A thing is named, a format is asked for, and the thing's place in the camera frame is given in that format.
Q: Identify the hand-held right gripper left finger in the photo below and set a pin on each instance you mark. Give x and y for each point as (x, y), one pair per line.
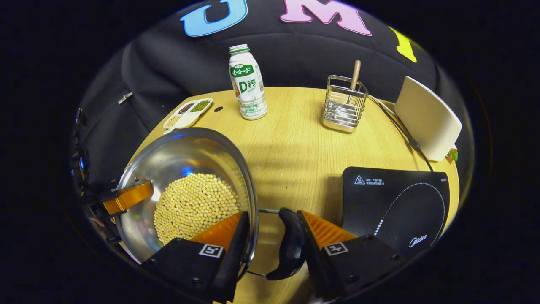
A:
(230, 257)

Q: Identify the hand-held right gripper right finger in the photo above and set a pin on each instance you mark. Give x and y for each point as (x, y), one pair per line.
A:
(314, 257)

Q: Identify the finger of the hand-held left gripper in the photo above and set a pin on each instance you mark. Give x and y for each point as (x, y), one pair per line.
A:
(126, 197)

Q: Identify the black induction cooktop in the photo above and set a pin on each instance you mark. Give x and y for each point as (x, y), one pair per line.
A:
(392, 198)

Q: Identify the pile of yellow soybeans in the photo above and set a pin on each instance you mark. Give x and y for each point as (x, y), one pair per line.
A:
(194, 207)

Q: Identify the silver clip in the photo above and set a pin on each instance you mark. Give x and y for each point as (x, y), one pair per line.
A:
(125, 97)

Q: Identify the white divided dish of beans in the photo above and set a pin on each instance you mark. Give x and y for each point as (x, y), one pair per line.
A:
(185, 116)

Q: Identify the white bottle with green label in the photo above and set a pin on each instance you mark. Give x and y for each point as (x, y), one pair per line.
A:
(248, 84)

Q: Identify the sandwich with lettuce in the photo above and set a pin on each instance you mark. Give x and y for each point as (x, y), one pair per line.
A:
(454, 155)

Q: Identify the white toaster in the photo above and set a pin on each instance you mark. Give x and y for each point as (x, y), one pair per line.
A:
(426, 118)

